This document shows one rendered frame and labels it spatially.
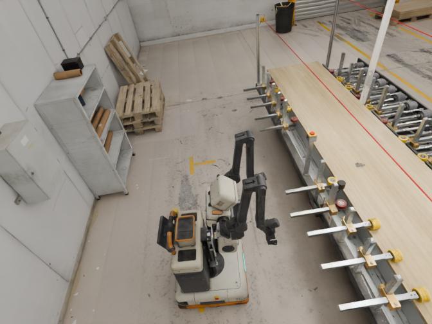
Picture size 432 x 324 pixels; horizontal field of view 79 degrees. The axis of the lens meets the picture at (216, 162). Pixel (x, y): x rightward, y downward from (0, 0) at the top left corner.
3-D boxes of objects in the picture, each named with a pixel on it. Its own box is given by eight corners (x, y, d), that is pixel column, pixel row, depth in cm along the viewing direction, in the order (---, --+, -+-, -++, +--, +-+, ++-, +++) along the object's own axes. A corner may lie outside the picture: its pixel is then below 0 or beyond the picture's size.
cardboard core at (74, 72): (52, 74, 302) (78, 70, 303) (54, 71, 308) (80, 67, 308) (56, 81, 308) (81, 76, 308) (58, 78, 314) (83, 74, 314)
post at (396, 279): (373, 311, 175) (398, 280, 143) (370, 305, 178) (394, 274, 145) (378, 310, 175) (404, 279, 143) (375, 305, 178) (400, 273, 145)
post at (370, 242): (353, 276, 196) (371, 242, 163) (351, 271, 198) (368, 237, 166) (357, 275, 196) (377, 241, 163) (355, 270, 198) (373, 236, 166)
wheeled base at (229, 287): (179, 311, 251) (173, 301, 234) (182, 249, 297) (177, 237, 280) (249, 305, 247) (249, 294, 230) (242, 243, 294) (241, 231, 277)
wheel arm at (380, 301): (339, 312, 156) (341, 310, 153) (337, 306, 158) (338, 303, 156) (423, 298, 156) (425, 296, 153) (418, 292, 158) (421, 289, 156)
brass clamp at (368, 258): (366, 269, 172) (368, 266, 169) (355, 251, 182) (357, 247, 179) (375, 268, 172) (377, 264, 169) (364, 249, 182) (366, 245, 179)
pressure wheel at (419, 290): (422, 294, 152) (411, 285, 159) (422, 306, 153) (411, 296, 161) (432, 292, 152) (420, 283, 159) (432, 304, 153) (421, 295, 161)
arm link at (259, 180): (241, 173, 149) (243, 186, 142) (265, 173, 150) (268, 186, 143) (233, 219, 179) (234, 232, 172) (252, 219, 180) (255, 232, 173)
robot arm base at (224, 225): (218, 219, 180) (220, 234, 172) (227, 214, 177) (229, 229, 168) (227, 224, 185) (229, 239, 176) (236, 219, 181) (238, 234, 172)
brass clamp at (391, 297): (389, 311, 154) (391, 308, 150) (376, 287, 164) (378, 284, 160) (399, 309, 154) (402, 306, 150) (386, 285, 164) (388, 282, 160)
